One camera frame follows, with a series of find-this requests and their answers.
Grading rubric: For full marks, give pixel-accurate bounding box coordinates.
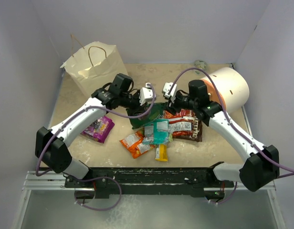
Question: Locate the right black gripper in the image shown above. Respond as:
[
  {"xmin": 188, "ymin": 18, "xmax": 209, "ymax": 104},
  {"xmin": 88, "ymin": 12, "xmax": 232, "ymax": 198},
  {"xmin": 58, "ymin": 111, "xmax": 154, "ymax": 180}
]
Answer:
[{"xmin": 162, "ymin": 91, "xmax": 198, "ymax": 115}]

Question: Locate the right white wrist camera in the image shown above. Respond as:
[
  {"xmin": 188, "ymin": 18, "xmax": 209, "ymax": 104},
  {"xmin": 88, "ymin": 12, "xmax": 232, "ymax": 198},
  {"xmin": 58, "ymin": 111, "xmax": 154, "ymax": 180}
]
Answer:
[{"xmin": 162, "ymin": 82, "xmax": 177, "ymax": 102}]

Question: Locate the purple candy bag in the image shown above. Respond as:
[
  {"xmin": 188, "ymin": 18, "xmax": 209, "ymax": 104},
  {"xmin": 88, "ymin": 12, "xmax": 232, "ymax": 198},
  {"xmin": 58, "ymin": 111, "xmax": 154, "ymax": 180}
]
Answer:
[{"xmin": 81, "ymin": 116, "xmax": 115, "ymax": 143}]

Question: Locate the small tape roll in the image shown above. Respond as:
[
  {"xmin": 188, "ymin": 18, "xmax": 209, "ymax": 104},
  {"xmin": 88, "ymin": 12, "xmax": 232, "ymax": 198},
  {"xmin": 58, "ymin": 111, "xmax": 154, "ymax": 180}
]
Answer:
[{"xmin": 194, "ymin": 60, "xmax": 208, "ymax": 71}]

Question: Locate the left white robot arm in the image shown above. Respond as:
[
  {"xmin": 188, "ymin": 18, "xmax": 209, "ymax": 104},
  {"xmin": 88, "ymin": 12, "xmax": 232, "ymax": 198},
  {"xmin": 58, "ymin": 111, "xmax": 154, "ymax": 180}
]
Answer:
[{"xmin": 35, "ymin": 73, "xmax": 155, "ymax": 187}]

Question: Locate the brown paper bag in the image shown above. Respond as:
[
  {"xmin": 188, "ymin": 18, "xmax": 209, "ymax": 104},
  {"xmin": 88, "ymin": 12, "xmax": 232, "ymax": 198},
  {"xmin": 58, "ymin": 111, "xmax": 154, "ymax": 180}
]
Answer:
[{"xmin": 61, "ymin": 34, "xmax": 128, "ymax": 98}]

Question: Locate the teal snack packet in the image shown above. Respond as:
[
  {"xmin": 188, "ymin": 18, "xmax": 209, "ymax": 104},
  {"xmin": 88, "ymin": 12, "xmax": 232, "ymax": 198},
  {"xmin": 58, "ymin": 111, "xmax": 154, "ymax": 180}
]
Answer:
[{"xmin": 142, "ymin": 119, "xmax": 170, "ymax": 145}]

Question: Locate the green chips bag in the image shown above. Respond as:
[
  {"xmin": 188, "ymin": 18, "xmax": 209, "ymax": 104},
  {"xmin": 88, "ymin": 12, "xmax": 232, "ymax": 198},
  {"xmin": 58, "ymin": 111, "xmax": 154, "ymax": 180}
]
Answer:
[{"xmin": 126, "ymin": 103, "xmax": 165, "ymax": 129}]

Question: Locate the red doritos bag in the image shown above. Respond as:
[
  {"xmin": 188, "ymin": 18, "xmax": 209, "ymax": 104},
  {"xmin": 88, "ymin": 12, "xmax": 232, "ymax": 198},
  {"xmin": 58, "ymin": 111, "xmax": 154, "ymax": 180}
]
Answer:
[{"xmin": 162, "ymin": 109, "xmax": 195, "ymax": 138}]

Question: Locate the yellow snack bar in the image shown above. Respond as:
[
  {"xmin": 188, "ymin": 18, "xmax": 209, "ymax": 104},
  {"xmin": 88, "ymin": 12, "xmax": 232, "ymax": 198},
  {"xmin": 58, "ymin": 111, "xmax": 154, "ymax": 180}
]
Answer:
[{"xmin": 155, "ymin": 144, "xmax": 168, "ymax": 162}]

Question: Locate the aluminium frame rail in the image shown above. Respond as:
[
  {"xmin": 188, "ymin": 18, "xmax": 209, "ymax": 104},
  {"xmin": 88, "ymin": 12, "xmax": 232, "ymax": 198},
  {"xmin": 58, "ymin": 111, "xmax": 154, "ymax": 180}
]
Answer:
[{"xmin": 13, "ymin": 171, "xmax": 286, "ymax": 229}]

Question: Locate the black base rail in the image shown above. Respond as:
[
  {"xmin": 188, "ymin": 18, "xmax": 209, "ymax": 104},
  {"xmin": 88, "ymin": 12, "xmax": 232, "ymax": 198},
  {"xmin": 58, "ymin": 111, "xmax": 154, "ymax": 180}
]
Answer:
[{"xmin": 63, "ymin": 166, "xmax": 235, "ymax": 200}]

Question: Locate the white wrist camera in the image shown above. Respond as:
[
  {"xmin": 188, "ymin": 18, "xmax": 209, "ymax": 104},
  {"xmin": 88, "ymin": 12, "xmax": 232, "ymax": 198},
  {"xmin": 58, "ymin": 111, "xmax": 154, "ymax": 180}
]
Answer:
[
  {"xmin": 139, "ymin": 83, "xmax": 156, "ymax": 106},
  {"xmin": 162, "ymin": 82, "xmax": 177, "ymax": 102}
]

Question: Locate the brown m&m's bag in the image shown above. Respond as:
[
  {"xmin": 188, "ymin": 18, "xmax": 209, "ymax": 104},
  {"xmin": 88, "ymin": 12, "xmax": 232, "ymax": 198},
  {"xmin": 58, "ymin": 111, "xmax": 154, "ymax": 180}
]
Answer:
[{"xmin": 172, "ymin": 117, "xmax": 202, "ymax": 142}]

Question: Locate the orange snack bag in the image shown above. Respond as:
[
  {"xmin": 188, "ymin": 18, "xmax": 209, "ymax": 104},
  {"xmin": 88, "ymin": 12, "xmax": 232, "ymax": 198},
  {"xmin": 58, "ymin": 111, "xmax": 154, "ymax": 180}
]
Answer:
[{"xmin": 119, "ymin": 128, "xmax": 156, "ymax": 159}]

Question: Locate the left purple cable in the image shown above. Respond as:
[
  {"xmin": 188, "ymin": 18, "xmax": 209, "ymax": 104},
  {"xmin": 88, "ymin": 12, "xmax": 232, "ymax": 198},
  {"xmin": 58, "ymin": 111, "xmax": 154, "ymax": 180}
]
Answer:
[{"xmin": 35, "ymin": 83, "xmax": 156, "ymax": 211}]

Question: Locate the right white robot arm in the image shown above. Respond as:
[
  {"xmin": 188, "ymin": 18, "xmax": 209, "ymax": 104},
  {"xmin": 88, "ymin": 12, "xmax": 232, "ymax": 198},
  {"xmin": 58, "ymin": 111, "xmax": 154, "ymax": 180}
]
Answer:
[{"xmin": 162, "ymin": 80, "xmax": 280, "ymax": 192}]

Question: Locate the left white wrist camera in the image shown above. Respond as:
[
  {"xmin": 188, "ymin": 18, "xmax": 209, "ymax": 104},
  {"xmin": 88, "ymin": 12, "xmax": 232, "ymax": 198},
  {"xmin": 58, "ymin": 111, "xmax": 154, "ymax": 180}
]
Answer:
[{"xmin": 139, "ymin": 83, "xmax": 156, "ymax": 106}]

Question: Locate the large cylindrical drum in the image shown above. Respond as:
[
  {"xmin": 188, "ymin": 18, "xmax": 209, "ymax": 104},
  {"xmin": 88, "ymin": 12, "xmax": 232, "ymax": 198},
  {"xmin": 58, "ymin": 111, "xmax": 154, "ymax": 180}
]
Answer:
[{"xmin": 201, "ymin": 67, "xmax": 250, "ymax": 113}]

